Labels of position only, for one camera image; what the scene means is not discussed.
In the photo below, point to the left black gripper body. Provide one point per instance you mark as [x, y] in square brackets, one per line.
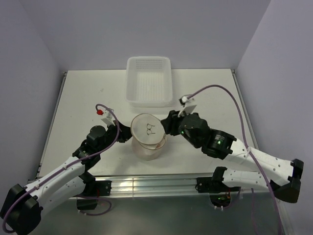
[111, 136]

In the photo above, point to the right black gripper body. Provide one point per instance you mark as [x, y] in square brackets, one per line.
[176, 122]

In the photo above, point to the mesh laundry bag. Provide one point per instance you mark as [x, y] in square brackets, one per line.
[148, 136]

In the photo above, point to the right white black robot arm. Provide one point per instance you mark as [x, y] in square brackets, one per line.
[283, 177]

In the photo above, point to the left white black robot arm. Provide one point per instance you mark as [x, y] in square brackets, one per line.
[25, 206]

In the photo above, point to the white plastic basket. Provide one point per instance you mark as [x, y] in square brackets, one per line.
[149, 81]

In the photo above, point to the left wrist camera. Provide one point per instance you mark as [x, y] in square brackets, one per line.
[106, 116]

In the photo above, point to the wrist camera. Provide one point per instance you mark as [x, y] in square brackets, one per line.
[188, 105]
[106, 116]

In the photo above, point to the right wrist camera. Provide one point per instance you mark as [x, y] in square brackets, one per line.
[188, 105]

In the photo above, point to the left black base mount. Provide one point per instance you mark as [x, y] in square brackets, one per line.
[90, 198]

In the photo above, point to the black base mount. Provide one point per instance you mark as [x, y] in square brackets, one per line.
[90, 198]
[221, 193]

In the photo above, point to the aluminium mounting rail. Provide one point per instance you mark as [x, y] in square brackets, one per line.
[161, 185]

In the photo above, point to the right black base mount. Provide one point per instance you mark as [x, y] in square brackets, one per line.
[221, 193]

